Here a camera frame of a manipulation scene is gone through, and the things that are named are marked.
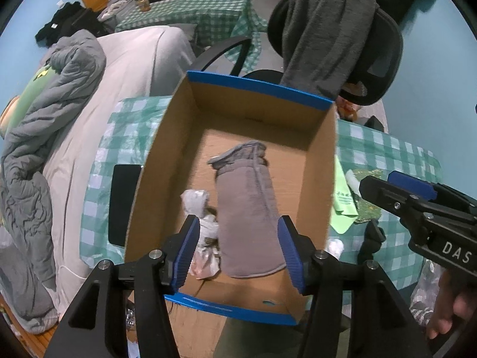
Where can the white plastic object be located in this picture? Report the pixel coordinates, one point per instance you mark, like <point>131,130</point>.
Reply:
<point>352,181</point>

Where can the pile of black clothes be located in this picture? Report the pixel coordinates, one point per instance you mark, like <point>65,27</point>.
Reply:
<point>70,20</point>

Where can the small amber bottle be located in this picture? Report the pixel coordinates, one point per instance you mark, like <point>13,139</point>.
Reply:
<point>144,3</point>

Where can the blue-edged cardboard box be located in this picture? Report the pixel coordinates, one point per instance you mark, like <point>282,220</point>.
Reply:
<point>253,100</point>

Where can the green checkered cloth tablecloth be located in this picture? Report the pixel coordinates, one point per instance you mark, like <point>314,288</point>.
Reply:
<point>208,15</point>

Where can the grey quilted comforter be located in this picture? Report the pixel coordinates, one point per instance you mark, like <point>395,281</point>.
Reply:
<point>26,179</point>

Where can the green sparkly dish cloth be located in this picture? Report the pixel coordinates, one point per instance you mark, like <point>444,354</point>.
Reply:
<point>367,211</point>

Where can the striped grey cloth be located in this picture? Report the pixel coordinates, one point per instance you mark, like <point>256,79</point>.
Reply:
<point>423,298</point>

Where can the green plush pillow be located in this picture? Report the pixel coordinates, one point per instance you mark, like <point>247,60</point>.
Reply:
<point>41,89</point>

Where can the orange object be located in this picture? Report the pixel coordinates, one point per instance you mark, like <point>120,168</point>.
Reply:
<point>346,108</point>

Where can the white crumpled tissue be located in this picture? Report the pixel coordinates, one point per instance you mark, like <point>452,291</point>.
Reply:
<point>334,248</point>

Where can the grey-brown towel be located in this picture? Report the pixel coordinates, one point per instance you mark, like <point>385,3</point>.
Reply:
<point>246,209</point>

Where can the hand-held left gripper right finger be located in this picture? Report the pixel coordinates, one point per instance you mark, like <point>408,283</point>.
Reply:
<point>289,247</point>

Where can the black glove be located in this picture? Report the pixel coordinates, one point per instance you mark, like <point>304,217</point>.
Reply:
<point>370,242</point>

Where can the light green printed cloth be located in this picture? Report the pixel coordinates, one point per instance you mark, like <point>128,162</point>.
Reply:
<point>341,209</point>

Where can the black office chair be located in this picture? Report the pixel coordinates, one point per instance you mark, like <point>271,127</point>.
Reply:
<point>384,44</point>

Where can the green checkered plastic tablecloth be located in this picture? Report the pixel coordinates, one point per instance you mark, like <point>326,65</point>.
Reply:
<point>141,126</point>

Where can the pile of grey clothes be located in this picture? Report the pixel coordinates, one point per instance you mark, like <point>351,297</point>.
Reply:
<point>119,5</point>

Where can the dark grey fleece towel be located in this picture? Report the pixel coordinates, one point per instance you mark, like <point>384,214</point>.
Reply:
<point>324,33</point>

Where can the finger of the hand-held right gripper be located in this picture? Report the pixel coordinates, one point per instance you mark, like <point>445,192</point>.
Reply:
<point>410,184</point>
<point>378,192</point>

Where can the person's right hand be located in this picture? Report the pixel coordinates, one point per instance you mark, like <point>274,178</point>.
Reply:
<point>451,298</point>

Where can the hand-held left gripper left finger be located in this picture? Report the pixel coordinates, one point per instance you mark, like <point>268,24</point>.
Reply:
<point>188,247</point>

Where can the bed with pale sheet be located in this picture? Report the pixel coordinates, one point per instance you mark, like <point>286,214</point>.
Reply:
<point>130,67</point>

